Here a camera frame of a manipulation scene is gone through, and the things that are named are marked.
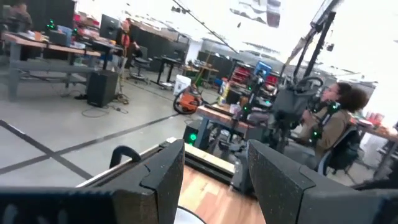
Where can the black office chair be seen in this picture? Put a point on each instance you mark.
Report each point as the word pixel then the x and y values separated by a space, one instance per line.
pixel 345 152

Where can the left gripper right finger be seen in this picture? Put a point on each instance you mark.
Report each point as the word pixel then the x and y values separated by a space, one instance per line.
pixel 311 205

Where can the white plate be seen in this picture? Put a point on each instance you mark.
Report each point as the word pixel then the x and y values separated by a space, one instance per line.
pixel 186 218

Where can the black computer monitor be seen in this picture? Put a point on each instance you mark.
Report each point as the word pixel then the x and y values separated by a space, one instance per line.
pixel 109 27

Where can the yellow labelled bottle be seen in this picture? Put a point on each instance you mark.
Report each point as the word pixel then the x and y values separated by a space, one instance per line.
pixel 224 93

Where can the red storage bins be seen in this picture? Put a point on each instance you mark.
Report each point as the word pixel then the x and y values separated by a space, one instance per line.
pixel 242 75

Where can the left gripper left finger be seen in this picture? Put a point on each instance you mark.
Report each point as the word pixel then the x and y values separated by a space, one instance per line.
pixel 93 207

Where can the orange shop vacuum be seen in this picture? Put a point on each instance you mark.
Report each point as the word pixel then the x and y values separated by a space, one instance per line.
pixel 189 101

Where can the grey workbench wooden top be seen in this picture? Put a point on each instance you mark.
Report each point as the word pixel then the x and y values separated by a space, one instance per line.
pixel 46 67

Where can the black computer green light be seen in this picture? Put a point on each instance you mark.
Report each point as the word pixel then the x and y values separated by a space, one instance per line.
pixel 192 137

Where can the black stool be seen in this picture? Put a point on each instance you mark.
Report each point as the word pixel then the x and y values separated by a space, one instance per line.
pixel 141 62

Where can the red cans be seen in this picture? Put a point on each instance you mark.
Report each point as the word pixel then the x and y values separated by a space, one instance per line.
pixel 374 118

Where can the person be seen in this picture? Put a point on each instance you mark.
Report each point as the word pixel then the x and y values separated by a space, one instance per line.
pixel 337 127
pixel 126 40
pixel 20 17

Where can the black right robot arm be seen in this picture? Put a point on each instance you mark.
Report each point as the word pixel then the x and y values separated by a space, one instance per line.
pixel 289 105

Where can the black camera mast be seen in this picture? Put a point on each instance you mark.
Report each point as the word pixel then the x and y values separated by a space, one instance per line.
pixel 321 42

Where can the white bucket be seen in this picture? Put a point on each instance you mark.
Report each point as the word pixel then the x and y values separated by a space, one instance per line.
pixel 182 83

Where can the black standing desk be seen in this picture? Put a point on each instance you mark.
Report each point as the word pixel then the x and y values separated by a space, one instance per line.
pixel 168 58

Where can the blue crate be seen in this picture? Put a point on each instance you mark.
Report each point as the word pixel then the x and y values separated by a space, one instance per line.
pixel 263 69

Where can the wooden table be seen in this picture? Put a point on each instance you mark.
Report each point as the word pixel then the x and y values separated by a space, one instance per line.
pixel 385 132

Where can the black computer tower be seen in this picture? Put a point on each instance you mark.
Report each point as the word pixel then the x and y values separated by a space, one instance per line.
pixel 102 88

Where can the dark storage cabinet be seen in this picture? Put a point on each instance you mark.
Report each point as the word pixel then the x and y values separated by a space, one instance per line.
pixel 161 43

